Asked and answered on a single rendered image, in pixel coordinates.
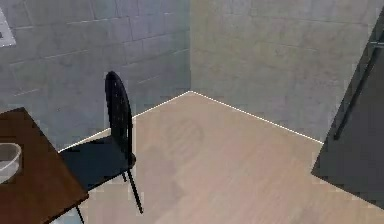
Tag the white framed wall picture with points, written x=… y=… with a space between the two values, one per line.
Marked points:
x=5 y=33

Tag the black chair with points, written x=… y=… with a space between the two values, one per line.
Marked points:
x=116 y=133

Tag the dark grey fridge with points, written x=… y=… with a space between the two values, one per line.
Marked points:
x=360 y=150

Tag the brown wooden table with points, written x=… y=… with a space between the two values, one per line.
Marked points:
x=36 y=186

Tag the grey bowl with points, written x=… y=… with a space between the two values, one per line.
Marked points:
x=7 y=160

